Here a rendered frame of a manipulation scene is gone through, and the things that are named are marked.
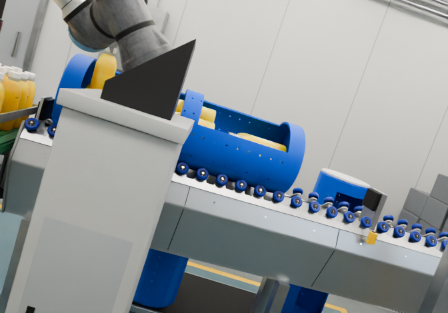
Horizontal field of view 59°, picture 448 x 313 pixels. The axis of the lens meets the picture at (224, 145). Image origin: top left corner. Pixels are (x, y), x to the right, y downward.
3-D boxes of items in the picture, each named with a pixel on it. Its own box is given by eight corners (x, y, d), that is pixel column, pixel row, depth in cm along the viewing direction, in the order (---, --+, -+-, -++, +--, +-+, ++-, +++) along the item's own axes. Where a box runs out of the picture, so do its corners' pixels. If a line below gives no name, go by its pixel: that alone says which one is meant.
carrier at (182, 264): (175, 313, 198) (174, 284, 225) (231, 149, 187) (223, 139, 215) (119, 301, 192) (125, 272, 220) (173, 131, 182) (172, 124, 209)
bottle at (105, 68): (107, 107, 137) (123, 55, 135) (87, 102, 133) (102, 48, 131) (103, 104, 143) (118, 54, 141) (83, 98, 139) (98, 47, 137)
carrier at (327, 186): (261, 308, 231) (303, 337, 214) (312, 168, 220) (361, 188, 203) (284, 298, 254) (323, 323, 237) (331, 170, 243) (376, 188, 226)
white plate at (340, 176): (314, 166, 220) (313, 168, 220) (361, 186, 204) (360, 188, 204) (333, 169, 242) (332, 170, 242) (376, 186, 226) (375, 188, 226)
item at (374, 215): (374, 230, 161) (388, 195, 160) (365, 228, 161) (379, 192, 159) (363, 222, 171) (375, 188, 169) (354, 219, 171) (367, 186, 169)
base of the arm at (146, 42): (175, 48, 102) (158, 12, 100) (121, 73, 101) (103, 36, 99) (175, 54, 117) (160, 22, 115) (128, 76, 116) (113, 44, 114)
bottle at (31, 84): (21, 121, 158) (33, 76, 156) (30, 126, 154) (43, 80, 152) (3, 119, 152) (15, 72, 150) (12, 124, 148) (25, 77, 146)
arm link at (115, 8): (131, 24, 99) (105, -29, 97) (103, 44, 108) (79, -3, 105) (163, 16, 108) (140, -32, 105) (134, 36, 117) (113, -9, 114)
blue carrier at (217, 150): (289, 203, 144) (314, 128, 142) (44, 131, 128) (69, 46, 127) (269, 187, 172) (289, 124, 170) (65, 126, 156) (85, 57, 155)
